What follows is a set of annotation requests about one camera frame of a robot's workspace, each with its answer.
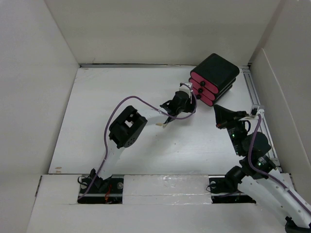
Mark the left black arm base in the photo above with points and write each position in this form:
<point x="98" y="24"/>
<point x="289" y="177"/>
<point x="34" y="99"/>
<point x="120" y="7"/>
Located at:
<point x="109" y="191"/>

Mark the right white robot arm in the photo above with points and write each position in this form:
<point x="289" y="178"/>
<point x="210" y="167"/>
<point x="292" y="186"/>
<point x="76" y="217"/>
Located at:
<point x="257" y="175"/>

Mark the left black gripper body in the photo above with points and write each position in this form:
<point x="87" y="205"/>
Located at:
<point x="188" y="106"/>

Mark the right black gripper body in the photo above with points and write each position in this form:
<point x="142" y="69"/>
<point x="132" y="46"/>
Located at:
<point x="232" y="123"/>

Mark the black drawer cabinet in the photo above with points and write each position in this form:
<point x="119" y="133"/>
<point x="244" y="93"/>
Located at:
<point x="218" y="71"/>

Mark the yellow white eraser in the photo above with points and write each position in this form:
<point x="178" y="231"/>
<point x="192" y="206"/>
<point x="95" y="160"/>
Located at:
<point x="163" y="125"/>

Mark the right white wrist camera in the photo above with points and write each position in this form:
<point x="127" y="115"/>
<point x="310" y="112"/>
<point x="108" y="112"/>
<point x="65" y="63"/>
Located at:
<point x="255" y="112"/>

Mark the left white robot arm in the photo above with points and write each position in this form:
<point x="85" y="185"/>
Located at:
<point x="123" y="131"/>

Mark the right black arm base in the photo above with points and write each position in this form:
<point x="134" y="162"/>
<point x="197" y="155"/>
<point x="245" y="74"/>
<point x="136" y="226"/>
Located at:
<point x="221" y="193"/>

